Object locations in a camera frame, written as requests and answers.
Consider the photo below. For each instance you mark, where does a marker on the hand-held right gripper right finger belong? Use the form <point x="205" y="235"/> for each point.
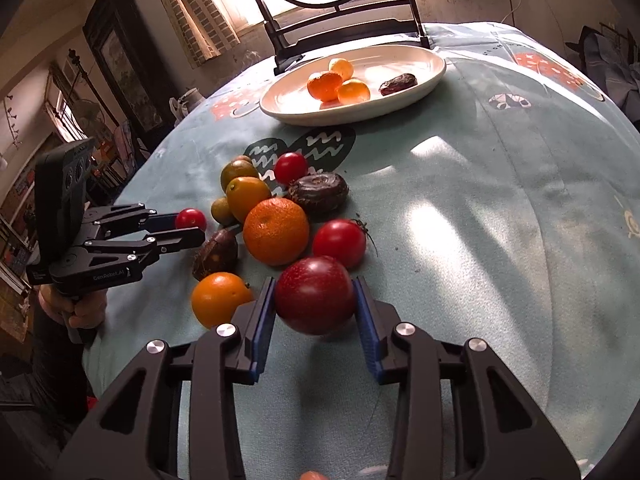
<point x="367" y="330"/>

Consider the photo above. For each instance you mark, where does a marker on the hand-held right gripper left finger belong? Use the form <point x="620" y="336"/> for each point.
<point x="265" y="330"/>

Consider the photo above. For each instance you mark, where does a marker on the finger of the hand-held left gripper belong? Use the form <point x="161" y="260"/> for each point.
<point x="162" y="221"/>
<point x="180" y="239"/>

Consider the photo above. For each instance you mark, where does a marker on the red cherry tomato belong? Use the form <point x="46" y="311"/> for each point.
<point x="190" y="219"/>
<point x="291" y="167"/>

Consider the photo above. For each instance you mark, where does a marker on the dark brown passion fruit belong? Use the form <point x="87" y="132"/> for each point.
<point x="215" y="259"/>

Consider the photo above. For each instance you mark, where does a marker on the small brown longan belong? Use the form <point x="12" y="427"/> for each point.
<point x="221" y="210"/>

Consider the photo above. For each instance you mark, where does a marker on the medium orange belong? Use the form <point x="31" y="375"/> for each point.
<point x="221" y="299"/>

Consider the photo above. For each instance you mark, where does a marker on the dark red plum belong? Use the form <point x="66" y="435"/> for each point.
<point x="315" y="295"/>

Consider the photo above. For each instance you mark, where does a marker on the yellow green citrus fruit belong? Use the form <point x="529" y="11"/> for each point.
<point x="247" y="197"/>

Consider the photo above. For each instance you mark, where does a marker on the olive green round fruit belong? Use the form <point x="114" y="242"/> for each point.
<point x="239" y="174"/>

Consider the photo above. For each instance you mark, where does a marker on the red tomato with stem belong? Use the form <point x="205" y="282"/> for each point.
<point x="340" y="243"/>

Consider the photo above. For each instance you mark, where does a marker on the large orange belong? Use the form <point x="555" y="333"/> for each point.
<point x="276" y="231"/>

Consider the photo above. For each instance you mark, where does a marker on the wrinkled dark passion fruit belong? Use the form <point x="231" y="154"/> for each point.
<point x="318" y="191"/>

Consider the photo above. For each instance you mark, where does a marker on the white oval plate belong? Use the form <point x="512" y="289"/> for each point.
<point x="415" y="67"/>

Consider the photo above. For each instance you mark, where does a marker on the person's left forearm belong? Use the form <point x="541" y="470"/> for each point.
<point x="55" y="365"/>

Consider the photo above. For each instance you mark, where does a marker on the person's left hand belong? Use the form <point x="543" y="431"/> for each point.
<point x="82" y="315"/>

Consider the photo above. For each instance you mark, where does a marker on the small brown fruit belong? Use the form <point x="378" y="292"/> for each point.
<point x="243" y="159"/>

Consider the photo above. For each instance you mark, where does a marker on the white kettle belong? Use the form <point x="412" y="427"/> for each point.
<point x="186" y="100"/>

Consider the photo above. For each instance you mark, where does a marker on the dark wooden cabinet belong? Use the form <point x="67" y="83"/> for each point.
<point x="125" y="75"/>

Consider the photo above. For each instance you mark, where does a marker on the light blue printed tablecloth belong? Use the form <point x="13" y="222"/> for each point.
<point x="475" y="210"/>

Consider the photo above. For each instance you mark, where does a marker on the small orange mandarin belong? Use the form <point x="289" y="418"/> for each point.
<point x="324" y="86"/>

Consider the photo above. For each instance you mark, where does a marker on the brick pattern curtain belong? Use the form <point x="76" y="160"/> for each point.
<point x="192" y="10"/>

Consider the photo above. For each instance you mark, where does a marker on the round painted screen wooden stand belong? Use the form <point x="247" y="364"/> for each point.
<point x="285" y="35"/>

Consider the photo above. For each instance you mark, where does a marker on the yellow orange round fruit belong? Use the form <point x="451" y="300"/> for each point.
<point x="353" y="91"/>

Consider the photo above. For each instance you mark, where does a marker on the small yellow kumquat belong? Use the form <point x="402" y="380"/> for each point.
<point x="341" y="67"/>

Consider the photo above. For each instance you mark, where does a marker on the dark brown date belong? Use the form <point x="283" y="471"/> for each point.
<point x="397" y="84"/>

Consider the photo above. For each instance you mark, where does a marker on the pile of clothes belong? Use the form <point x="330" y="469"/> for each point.
<point x="612" y="75"/>

